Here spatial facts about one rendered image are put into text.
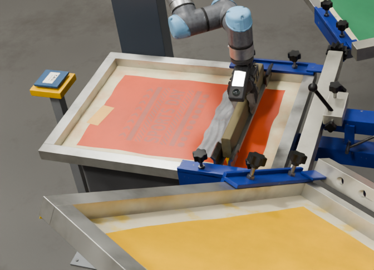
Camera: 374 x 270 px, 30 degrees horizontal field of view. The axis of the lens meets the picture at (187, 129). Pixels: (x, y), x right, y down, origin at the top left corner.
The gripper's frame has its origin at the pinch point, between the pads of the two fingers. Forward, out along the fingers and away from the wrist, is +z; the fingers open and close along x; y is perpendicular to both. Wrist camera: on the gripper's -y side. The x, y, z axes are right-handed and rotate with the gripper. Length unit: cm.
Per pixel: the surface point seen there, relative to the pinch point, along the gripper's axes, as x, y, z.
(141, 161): 25.3, -27.6, 1.8
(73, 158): 49, -29, 3
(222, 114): 8.8, 3.0, 4.8
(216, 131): 8.1, -6.3, 4.5
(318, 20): -12, 65, 3
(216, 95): 14.2, 13.6, 5.3
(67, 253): 94, 7, 101
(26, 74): 189, 137, 101
